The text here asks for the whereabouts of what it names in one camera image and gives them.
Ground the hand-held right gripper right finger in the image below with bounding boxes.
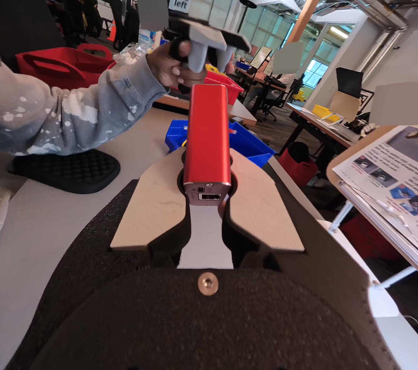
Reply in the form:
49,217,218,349
222,148,305,253

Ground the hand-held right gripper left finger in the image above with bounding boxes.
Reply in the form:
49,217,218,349
110,147,192,252

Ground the blue plastic bin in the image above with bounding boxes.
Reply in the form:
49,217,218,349
165,119,276,167

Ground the red ethernet splitter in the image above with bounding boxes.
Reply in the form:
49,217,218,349
183,84,232,207

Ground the person's left forearm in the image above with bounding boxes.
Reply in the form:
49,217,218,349
0,53,169,156

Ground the person's left hand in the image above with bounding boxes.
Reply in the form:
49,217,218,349
146,40,236,94

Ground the red floor bag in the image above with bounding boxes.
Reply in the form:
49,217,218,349
340,213,403,260
278,141,319,187

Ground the black floor lamp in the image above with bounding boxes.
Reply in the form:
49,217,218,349
240,0,258,34

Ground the black wrist rest pad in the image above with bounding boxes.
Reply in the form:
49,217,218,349
7,148,121,195

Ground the clear plastic bag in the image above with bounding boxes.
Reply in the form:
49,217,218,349
113,43,149,64

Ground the wooden office desk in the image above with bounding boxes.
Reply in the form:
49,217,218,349
286,102,360,161

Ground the yellow plastic bin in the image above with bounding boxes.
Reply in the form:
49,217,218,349
312,104,340,122

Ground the printed instruction board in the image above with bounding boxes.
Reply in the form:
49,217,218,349
327,125,418,269

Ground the white display board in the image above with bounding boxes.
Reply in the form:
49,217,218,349
250,46,272,71

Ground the black framed marker sign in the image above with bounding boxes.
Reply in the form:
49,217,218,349
359,89,375,113

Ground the white board stand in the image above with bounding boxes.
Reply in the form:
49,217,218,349
328,202,418,370

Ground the black panel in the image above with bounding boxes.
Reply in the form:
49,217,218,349
336,67,364,99

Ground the red tote basket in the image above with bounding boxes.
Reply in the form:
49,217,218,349
15,44,117,90

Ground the black office chair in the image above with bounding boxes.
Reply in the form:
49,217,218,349
0,0,66,73

